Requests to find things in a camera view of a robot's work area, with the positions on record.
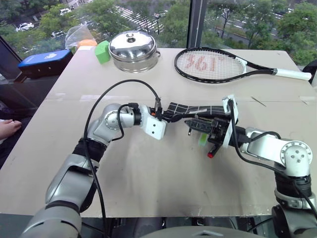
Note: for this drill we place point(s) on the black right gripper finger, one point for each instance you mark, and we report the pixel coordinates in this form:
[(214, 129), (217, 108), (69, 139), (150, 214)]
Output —
[(189, 131), (200, 124)]

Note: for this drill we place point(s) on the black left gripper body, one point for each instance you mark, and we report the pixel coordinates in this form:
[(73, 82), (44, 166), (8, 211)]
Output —
[(155, 111)]

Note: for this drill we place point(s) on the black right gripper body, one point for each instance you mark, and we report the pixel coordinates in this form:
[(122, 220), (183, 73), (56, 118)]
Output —
[(218, 132)]

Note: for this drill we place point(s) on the green highlighter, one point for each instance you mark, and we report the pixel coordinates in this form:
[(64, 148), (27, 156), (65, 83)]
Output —
[(203, 140)]

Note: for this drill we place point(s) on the black white grid pouch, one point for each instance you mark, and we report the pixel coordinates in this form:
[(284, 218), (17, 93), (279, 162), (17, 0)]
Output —
[(193, 108)]

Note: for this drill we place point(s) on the black marker with red cap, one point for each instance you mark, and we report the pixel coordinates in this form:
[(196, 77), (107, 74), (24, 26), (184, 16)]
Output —
[(211, 155)]

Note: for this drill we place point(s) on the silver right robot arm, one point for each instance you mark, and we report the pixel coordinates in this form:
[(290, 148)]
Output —
[(267, 146)]

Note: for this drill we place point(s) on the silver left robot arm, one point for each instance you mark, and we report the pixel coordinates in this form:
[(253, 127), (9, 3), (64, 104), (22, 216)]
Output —
[(69, 183)]

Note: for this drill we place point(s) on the person's bare hand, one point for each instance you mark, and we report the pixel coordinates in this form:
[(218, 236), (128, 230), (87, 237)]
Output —
[(8, 129)]

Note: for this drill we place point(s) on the steel pot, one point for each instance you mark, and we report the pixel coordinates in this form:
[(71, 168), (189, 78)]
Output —
[(135, 65)]

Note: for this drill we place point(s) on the thin wooden stick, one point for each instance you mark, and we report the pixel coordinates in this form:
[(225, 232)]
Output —
[(258, 101)]

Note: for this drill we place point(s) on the steel pot lid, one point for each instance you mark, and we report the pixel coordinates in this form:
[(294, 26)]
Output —
[(132, 45)]

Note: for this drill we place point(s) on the green foam block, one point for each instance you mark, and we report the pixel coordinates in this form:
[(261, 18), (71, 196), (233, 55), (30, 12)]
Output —
[(102, 52)]

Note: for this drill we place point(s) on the black white tennis racket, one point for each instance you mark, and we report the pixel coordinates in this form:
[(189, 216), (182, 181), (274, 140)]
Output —
[(287, 73)]

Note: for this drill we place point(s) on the orange object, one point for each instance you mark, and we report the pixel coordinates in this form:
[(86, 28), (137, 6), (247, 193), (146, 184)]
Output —
[(86, 42)]

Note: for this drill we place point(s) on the grey robot torso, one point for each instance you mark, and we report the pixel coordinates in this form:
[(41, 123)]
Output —
[(198, 233)]

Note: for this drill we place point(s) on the clear plastic bag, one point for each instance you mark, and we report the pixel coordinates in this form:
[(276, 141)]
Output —
[(74, 36)]

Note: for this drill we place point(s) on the black rounded object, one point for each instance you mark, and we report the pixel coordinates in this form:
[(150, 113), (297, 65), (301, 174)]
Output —
[(311, 73)]

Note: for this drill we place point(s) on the blue black device box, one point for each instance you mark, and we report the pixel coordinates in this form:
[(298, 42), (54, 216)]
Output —
[(44, 60)]

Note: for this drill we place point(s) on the white parked car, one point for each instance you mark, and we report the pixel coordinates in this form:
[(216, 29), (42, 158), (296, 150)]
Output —
[(24, 26)]

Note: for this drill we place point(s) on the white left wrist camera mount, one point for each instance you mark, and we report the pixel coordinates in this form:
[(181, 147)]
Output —
[(156, 129)]

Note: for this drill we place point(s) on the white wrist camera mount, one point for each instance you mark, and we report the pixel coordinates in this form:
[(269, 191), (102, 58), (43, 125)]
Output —
[(234, 111), (156, 129)]

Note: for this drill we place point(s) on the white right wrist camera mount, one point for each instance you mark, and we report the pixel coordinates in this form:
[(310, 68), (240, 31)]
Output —
[(234, 111)]

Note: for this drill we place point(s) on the dark window frame post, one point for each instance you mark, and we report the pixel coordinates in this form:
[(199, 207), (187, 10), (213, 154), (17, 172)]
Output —
[(197, 22)]

